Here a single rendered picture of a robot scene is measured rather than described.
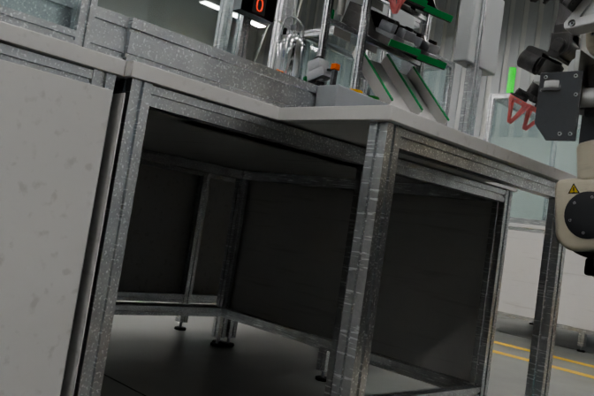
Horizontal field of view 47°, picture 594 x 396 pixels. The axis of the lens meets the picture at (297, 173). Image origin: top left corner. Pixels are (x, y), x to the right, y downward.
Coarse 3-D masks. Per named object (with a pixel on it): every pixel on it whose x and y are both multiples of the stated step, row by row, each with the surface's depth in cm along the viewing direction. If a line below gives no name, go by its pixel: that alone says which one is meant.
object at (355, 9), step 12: (348, 12) 226; (360, 12) 221; (372, 12) 232; (348, 24) 225; (372, 24) 215; (396, 24) 225; (372, 36) 214; (384, 36) 209; (396, 48) 209; (408, 48) 211
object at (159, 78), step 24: (144, 72) 126; (168, 72) 129; (192, 96) 136; (216, 96) 138; (240, 96) 142; (168, 120) 179; (144, 144) 264; (168, 144) 248; (192, 144) 235; (216, 144) 222; (240, 144) 211; (264, 144) 201; (240, 168) 313; (264, 168) 292; (288, 168) 273; (312, 168) 257; (336, 168) 242; (432, 168) 197
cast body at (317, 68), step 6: (312, 60) 197; (318, 60) 195; (324, 60) 197; (312, 66) 196; (318, 66) 194; (324, 66) 194; (312, 72) 196; (318, 72) 194; (324, 72) 193; (330, 72) 195; (312, 78) 195; (318, 78) 195; (324, 78) 195; (330, 78) 195
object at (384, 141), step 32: (384, 128) 131; (384, 160) 130; (448, 160) 146; (480, 160) 155; (384, 192) 131; (544, 192) 179; (384, 224) 131; (352, 256) 131; (544, 256) 189; (352, 288) 130; (544, 288) 188; (352, 320) 130; (544, 320) 186; (352, 352) 128; (544, 352) 185; (352, 384) 127; (544, 384) 185
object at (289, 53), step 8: (288, 16) 296; (280, 32) 293; (288, 32) 296; (296, 32) 296; (280, 40) 293; (288, 40) 291; (296, 40) 291; (304, 40) 295; (280, 48) 292; (288, 48) 291; (296, 48) 291; (304, 48) 295; (280, 56) 291; (288, 56) 290; (296, 56) 291; (304, 56) 296; (272, 64) 295; (280, 64) 291; (288, 64) 290; (296, 64) 291; (288, 72) 290; (296, 72) 292
